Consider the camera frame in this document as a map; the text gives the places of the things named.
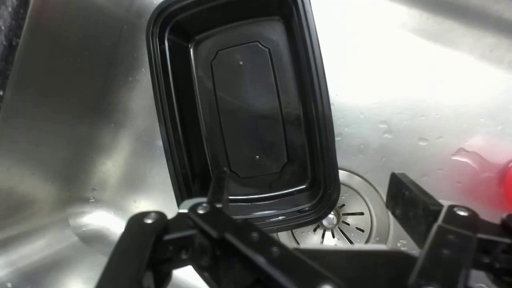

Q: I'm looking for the black plastic lunchbox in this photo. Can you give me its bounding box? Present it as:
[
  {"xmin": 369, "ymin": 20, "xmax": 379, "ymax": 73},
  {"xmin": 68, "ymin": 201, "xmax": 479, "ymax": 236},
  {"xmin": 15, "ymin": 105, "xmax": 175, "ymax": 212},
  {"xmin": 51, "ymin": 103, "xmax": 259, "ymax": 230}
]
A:
[{"xmin": 145, "ymin": 0, "xmax": 342, "ymax": 233}]

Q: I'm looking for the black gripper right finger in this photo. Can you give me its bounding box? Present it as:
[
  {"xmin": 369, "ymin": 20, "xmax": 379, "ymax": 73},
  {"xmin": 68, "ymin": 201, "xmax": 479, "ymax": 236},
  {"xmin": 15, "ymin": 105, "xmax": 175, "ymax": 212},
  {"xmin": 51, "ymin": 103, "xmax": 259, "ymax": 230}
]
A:
[{"xmin": 385, "ymin": 172, "xmax": 512, "ymax": 288}]

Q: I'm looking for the stainless steel sink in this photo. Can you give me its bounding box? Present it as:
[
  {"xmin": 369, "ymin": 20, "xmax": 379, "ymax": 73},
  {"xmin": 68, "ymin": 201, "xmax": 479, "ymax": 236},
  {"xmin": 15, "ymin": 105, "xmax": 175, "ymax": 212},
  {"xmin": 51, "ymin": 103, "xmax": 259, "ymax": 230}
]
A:
[{"xmin": 0, "ymin": 0, "xmax": 512, "ymax": 288}]

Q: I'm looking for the red plastic cup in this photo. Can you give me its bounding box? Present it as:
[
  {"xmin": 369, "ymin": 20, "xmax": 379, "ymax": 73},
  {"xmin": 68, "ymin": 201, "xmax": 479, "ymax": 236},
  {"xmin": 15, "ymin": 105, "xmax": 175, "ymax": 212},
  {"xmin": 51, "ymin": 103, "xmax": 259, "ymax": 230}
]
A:
[{"xmin": 451, "ymin": 135, "xmax": 512, "ymax": 222}]

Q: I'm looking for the metal sink drain strainer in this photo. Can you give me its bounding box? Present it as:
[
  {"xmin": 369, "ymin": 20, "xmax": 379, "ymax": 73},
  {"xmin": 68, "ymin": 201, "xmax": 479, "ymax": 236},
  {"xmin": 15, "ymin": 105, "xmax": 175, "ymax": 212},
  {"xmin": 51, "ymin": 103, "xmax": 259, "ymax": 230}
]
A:
[{"xmin": 275, "ymin": 169, "xmax": 395, "ymax": 252}]

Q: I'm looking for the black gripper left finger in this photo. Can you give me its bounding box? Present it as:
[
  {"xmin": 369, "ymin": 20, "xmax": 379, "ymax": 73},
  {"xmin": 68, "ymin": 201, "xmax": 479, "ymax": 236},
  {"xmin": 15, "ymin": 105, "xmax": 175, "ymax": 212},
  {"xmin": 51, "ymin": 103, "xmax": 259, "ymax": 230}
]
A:
[{"xmin": 94, "ymin": 169, "xmax": 342, "ymax": 288}]

